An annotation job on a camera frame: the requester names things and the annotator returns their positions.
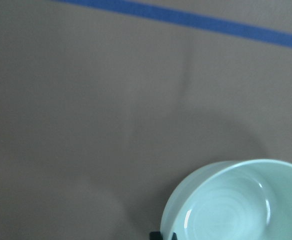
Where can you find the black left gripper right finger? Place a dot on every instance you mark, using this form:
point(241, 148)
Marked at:
point(174, 236)

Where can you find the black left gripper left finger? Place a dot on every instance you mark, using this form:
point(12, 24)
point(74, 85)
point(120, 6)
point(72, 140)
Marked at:
point(155, 235)

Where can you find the mint green bowl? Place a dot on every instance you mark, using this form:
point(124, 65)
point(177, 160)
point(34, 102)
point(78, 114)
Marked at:
point(232, 200)

